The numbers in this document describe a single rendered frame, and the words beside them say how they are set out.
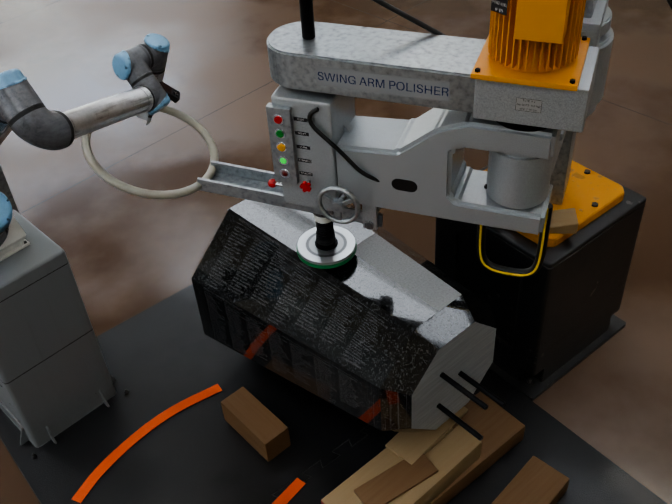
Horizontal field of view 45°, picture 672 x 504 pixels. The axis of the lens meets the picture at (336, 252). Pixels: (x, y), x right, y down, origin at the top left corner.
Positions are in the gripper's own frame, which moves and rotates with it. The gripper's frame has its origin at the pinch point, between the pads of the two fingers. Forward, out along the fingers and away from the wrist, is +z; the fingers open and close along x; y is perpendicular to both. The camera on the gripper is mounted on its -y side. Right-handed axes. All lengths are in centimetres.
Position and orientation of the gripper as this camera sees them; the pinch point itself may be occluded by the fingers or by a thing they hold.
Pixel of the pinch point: (148, 117)
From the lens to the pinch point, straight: 327.0
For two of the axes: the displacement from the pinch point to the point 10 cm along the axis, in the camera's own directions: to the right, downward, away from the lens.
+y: -9.4, -0.8, -3.4
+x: 1.5, 7.8, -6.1
